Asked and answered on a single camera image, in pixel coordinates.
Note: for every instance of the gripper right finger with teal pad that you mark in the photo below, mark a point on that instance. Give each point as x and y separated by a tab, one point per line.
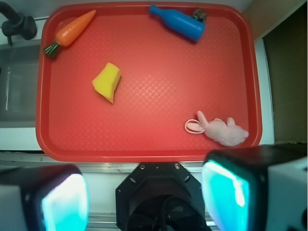
262	188

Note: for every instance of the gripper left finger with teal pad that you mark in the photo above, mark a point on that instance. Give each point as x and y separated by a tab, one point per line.
47	198

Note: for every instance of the orange toy carrot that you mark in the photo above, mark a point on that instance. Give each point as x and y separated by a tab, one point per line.
68	34

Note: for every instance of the pink plush bunny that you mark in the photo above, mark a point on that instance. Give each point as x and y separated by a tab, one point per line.
225	133

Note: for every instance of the red plastic tray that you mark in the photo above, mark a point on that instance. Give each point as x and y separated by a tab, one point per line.
165	79

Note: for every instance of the metal sink basin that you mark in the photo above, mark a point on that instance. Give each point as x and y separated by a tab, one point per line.
18	84

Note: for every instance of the blue plastic bottle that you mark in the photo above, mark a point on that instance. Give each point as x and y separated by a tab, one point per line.
179	22

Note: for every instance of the black faucet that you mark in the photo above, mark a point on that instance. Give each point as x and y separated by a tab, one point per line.
17	24

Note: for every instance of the small dark brown object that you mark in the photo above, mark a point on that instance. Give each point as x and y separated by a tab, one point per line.
199	15

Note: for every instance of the black robot mount base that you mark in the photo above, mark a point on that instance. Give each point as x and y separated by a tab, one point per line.
160	197

